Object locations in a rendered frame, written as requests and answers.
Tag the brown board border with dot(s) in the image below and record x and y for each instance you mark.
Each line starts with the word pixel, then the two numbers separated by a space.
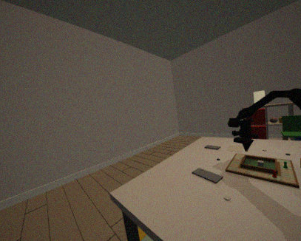
pixel 270 180

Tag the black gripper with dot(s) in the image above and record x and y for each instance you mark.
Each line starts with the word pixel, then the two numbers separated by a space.
pixel 245 139

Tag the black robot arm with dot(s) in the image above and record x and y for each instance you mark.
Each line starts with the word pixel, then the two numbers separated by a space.
pixel 294 95

